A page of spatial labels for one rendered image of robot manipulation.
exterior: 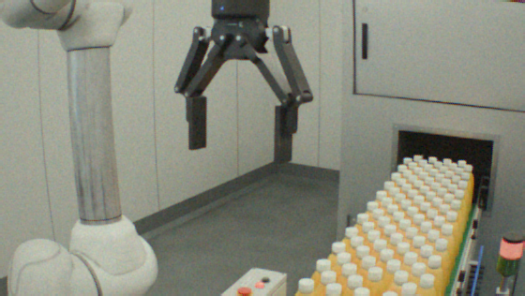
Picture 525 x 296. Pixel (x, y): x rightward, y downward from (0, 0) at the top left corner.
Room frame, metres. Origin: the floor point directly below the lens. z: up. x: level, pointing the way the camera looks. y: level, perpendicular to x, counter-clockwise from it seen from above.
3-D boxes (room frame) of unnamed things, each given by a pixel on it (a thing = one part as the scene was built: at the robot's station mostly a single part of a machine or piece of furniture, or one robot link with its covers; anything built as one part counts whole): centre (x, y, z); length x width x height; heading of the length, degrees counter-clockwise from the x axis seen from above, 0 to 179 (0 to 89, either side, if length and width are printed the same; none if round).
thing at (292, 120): (0.68, -0.04, 1.67); 0.03 x 0.01 x 0.05; 56
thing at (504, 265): (1.21, -0.64, 1.18); 0.06 x 0.06 x 0.05
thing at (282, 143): (0.69, -0.03, 1.64); 0.03 x 0.01 x 0.07; 145
